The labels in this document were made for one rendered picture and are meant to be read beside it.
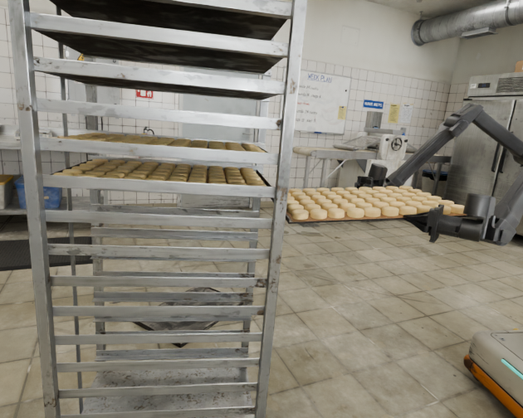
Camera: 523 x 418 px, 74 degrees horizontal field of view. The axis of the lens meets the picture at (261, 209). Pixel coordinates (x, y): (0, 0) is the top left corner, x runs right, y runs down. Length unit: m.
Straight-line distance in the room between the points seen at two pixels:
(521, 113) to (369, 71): 2.07
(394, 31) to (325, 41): 1.23
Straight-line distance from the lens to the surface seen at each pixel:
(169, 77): 0.92
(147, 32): 0.94
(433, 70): 6.78
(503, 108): 5.39
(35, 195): 0.99
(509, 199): 1.18
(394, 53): 6.19
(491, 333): 2.22
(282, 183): 0.91
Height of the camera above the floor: 1.24
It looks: 14 degrees down
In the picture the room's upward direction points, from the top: 5 degrees clockwise
